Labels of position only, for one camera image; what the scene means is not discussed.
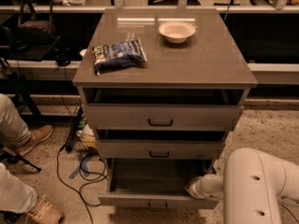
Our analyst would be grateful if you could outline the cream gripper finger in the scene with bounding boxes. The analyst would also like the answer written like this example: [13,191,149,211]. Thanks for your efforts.
[185,176,201,192]

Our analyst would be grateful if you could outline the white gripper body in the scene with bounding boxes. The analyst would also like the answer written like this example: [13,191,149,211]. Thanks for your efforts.
[190,174,223,199]

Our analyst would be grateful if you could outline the grey bottom drawer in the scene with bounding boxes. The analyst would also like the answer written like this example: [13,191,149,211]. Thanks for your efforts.
[98,159,219,210]

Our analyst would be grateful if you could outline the grey drawer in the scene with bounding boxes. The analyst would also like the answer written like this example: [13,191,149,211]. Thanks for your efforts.
[98,159,219,210]
[96,140,225,160]
[82,104,243,131]

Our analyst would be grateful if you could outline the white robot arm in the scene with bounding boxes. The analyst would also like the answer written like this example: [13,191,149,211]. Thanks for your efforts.
[186,147,299,224]

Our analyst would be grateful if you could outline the grey middle drawer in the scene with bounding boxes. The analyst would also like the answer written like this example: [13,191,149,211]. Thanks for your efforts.
[96,140,225,160]

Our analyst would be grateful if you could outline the grey drawer cabinet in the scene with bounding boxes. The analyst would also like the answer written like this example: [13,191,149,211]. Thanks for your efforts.
[72,8,259,185]

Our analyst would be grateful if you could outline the grey top drawer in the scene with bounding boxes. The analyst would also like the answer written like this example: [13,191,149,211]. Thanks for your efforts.
[82,104,243,131]

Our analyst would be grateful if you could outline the blue tape cross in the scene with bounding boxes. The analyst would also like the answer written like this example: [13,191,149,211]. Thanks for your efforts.
[68,153,93,179]

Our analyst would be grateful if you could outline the blue chip bag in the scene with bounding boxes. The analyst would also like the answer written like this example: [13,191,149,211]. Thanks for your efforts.
[92,39,147,75]

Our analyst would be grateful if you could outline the tan boot lower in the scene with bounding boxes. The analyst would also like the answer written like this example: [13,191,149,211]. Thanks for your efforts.
[27,196,64,224]

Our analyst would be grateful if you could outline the tan boot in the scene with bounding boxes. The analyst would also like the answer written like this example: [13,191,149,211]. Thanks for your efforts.
[27,196,64,224]
[17,125,53,156]

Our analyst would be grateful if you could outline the white bowl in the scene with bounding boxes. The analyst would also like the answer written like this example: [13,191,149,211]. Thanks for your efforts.
[159,21,195,44]

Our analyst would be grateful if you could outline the tan boot upper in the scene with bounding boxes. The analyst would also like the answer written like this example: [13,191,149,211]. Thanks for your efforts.
[17,125,53,156]

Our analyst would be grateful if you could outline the white trouser leg lower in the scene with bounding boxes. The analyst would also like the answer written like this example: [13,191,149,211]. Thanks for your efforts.
[0,163,37,213]

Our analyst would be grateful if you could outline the white trouser leg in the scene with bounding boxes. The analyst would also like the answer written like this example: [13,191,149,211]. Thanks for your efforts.
[0,163,37,213]
[0,94,31,147]

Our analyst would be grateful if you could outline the black headphones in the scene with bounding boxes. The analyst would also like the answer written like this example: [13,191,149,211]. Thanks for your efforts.
[54,48,72,67]

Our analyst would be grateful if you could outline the white trouser leg upper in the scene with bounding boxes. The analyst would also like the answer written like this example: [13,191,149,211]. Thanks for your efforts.
[0,94,31,147]

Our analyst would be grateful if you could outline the black tripod leg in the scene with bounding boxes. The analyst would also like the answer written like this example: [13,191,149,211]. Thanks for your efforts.
[0,144,41,172]

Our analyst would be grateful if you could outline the black bag on shelf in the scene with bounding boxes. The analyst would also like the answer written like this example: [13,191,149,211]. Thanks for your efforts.
[16,0,58,45]

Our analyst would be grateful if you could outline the black cable right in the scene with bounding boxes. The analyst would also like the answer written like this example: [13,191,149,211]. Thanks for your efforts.
[279,203,299,224]

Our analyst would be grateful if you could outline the black wire basket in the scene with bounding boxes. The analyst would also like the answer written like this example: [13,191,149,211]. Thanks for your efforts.
[64,107,96,152]

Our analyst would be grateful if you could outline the black floor cable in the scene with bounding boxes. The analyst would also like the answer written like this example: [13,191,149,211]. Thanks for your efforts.
[55,145,111,224]

